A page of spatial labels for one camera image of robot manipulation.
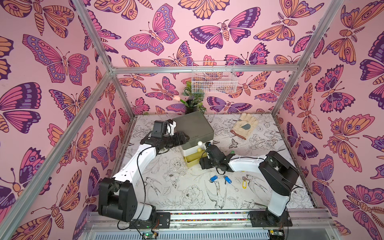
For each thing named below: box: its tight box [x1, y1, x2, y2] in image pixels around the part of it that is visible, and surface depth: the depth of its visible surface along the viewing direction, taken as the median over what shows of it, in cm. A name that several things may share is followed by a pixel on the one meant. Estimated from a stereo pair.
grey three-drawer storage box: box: [173, 111, 214, 167], surface depth 89 cm
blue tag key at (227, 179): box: [223, 175, 232, 185], surface depth 89 cm
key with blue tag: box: [209, 175, 218, 183], surface depth 89 cm
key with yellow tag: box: [242, 176, 248, 190], surface depth 87 cm
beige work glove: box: [230, 112, 259, 140], surface depth 114 cm
